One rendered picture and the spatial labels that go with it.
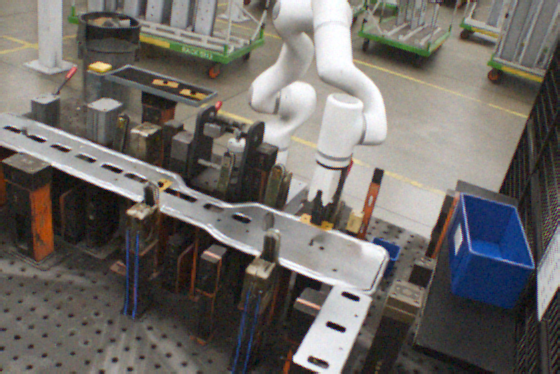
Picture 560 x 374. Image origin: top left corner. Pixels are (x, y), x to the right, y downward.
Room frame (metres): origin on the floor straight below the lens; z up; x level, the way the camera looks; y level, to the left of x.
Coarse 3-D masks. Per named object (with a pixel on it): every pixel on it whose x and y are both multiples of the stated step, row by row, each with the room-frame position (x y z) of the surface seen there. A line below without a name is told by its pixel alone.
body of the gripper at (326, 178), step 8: (320, 168) 1.17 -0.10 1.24; (328, 168) 1.17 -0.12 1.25; (336, 168) 1.17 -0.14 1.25; (344, 168) 1.19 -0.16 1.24; (320, 176) 1.16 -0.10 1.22; (328, 176) 1.16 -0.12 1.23; (336, 176) 1.18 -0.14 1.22; (312, 184) 1.17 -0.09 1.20; (320, 184) 1.16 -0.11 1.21; (328, 184) 1.16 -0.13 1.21; (336, 184) 1.20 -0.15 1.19; (312, 192) 1.16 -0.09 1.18; (328, 192) 1.16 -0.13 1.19; (328, 200) 1.17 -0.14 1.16
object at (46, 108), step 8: (40, 96) 1.68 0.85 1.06; (48, 96) 1.69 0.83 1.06; (56, 96) 1.71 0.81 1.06; (32, 104) 1.65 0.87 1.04; (40, 104) 1.63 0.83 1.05; (48, 104) 1.65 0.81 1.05; (56, 104) 1.69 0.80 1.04; (32, 112) 1.65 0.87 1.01; (40, 112) 1.64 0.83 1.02; (48, 112) 1.65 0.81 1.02; (56, 112) 1.69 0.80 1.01; (40, 120) 1.64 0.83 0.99; (48, 120) 1.65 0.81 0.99; (56, 120) 1.69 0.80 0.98
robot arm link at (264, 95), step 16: (288, 0) 1.57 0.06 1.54; (304, 0) 1.58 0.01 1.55; (288, 16) 1.55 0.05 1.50; (304, 16) 1.55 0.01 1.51; (288, 32) 1.57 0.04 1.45; (288, 48) 1.62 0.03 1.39; (304, 48) 1.63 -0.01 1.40; (288, 64) 1.65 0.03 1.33; (304, 64) 1.66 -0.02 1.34; (256, 80) 1.77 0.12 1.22; (272, 80) 1.71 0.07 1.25; (288, 80) 1.68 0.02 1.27; (256, 96) 1.73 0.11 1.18; (272, 96) 1.72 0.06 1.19; (272, 112) 1.75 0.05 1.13
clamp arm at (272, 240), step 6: (270, 234) 1.05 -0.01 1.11; (276, 234) 1.05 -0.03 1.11; (264, 240) 1.06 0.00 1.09; (270, 240) 1.05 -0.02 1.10; (276, 240) 1.04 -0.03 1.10; (264, 246) 1.06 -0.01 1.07; (270, 246) 1.05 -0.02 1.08; (276, 246) 1.05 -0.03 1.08; (264, 252) 1.06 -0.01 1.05; (270, 252) 1.06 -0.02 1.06; (276, 252) 1.05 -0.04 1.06; (264, 258) 1.07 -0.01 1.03; (270, 258) 1.06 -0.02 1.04; (276, 258) 1.06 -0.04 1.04
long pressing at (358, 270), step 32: (0, 128) 1.51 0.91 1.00; (32, 128) 1.55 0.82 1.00; (64, 160) 1.39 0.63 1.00; (128, 160) 1.46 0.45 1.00; (128, 192) 1.29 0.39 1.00; (160, 192) 1.31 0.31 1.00; (192, 192) 1.35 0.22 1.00; (192, 224) 1.21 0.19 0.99; (224, 224) 1.22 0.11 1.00; (256, 224) 1.25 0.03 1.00; (288, 224) 1.28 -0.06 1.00; (256, 256) 1.12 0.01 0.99; (288, 256) 1.14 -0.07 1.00; (320, 256) 1.16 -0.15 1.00; (352, 256) 1.19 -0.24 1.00; (384, 256) 1.21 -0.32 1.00; (352, 288) 1.06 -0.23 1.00
